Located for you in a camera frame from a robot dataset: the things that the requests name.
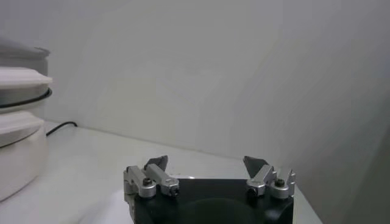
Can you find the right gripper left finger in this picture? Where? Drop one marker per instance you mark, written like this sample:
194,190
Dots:
158,178

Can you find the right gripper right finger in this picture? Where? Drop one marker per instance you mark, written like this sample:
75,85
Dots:
265,176

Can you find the white electric cooking pot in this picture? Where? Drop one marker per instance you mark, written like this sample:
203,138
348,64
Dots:
18,170

